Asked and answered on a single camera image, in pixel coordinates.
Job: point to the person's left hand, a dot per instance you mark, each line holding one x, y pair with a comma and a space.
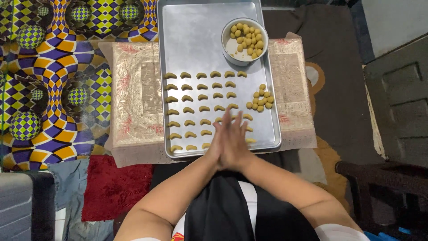
214, 152

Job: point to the person's right hand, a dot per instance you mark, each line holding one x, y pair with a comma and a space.
235, 147

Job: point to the person's left fingers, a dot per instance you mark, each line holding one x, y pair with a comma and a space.
214, 135

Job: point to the person's right fingers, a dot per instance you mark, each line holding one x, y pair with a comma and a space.
234, 129

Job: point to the rows of crescent dough pieces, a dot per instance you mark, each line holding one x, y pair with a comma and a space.
189, 110

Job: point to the cluster of loose dough balls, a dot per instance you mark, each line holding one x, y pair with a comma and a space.
260, 100

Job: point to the person's black garment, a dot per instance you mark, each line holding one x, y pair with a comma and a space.
217, 211

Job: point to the round metal bowl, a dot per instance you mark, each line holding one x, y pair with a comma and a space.
228, 50

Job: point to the gold embossed table cover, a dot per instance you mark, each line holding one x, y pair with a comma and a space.
133, 100

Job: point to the heap of dough balls in bowl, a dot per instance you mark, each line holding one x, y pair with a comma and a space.
249, 38

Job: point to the silver metal baking tray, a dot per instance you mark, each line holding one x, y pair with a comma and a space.
197, 43

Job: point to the dark brown patterned rug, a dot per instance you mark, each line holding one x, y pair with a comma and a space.
337, 110

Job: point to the red shaggy rug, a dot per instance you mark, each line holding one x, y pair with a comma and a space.
113, 187

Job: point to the person's white shirt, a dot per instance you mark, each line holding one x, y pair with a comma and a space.
337, 232

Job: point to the grey blue cloth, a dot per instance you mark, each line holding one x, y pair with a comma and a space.
72, 200

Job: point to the dark wooden chair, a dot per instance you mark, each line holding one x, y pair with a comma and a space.
384, 190

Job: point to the purple yellow checkered patterned mat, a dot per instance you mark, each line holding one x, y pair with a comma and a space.
56, 83

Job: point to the dark panelled wooden door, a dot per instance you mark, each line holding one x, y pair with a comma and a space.
398, 100

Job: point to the blue plastic object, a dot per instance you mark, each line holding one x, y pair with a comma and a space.
384, 235

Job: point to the grey ribbed box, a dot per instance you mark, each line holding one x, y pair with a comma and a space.
16, 207

